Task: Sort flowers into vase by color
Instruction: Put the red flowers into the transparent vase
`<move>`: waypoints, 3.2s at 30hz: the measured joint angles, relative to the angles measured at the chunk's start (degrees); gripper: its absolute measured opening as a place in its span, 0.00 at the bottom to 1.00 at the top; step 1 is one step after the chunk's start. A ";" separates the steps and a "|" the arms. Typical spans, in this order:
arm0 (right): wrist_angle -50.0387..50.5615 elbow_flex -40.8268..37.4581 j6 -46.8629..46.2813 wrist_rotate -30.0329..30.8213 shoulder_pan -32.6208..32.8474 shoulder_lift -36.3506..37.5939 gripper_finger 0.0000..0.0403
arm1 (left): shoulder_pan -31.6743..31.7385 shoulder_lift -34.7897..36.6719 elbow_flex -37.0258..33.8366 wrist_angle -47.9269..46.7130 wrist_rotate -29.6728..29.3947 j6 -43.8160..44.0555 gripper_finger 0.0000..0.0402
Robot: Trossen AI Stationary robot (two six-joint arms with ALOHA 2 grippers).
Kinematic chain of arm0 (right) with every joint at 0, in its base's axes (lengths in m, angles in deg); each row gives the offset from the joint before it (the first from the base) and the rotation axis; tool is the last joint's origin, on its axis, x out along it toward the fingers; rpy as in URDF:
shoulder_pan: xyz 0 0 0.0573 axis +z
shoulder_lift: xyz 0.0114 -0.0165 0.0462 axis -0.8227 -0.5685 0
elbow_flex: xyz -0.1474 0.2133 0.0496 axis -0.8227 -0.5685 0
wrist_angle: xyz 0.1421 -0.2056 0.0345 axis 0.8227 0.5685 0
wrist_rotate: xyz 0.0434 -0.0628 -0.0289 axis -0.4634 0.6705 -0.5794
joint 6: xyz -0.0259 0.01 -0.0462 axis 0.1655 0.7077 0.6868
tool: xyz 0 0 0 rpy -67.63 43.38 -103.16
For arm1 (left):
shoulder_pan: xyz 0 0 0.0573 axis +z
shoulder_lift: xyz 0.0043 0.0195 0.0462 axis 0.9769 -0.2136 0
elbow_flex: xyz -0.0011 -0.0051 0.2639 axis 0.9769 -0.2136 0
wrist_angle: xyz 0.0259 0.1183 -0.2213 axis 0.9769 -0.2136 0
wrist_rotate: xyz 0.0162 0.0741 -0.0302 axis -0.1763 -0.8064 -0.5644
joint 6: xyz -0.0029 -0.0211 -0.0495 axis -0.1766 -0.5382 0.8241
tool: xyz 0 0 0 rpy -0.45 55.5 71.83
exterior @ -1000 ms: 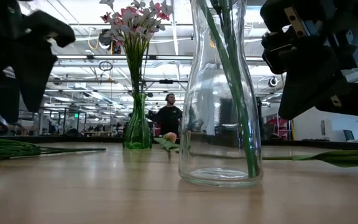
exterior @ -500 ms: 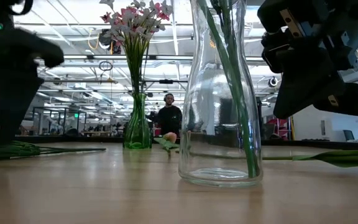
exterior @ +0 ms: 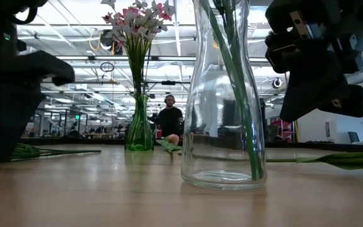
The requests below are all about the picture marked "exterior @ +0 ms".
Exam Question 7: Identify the hanging black cable coil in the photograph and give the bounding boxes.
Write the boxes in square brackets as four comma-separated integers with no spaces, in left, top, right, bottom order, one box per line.
[100,61,115,74]

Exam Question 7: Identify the green stems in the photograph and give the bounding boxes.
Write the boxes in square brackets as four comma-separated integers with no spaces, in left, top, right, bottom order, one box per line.
[199,0,263,182]

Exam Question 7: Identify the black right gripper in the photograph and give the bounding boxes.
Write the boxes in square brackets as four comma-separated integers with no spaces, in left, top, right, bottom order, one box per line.
[265,0,363,122]

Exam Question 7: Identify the overhead rig frame bar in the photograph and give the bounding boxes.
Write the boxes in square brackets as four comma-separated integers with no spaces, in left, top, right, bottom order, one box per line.
[55,55,363,62]

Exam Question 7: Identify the red artificial flower bunch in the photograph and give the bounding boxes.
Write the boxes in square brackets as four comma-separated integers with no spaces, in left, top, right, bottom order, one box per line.
[9,142,103,160]

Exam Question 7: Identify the large pink artificial tulip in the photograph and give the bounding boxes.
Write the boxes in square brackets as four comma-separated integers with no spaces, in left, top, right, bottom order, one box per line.
[155,133,183,156]

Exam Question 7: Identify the green glass vase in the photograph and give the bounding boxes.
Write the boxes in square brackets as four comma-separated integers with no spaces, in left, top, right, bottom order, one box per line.
[124,93,155,152]

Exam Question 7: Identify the round black ceiling device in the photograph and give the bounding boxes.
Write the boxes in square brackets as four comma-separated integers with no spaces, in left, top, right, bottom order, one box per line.
[271,77,284,90]

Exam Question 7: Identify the black table frame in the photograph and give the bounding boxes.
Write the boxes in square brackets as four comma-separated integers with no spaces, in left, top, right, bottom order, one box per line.
[20,136,363,155]

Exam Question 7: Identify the red cart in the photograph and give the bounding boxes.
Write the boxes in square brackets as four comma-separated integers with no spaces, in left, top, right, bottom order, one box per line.
[268,117,296,143]

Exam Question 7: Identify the yellow hanging cable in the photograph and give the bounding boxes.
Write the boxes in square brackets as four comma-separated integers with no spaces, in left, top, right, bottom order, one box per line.
[291,119,299,143]

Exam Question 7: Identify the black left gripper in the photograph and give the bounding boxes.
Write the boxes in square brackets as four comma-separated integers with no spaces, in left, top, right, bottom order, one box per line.
[0,50,76,165]

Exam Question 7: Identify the dark background chair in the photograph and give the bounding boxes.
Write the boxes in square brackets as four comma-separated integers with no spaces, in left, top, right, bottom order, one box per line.
[347,131,360,144]

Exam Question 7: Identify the white artificial flower bunch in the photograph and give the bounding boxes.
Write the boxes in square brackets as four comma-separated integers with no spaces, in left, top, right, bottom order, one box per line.
[101,0,176,95]

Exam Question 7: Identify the person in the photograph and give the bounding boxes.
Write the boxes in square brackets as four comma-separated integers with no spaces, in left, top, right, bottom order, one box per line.
[156,94,185,139]

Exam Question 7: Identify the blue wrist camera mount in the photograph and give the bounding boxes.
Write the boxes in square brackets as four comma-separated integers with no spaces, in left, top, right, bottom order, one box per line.
[329,6,363,75]

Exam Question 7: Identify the clear glass vase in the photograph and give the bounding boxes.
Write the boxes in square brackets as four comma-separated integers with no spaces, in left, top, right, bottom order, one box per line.
[180,0,267,191]

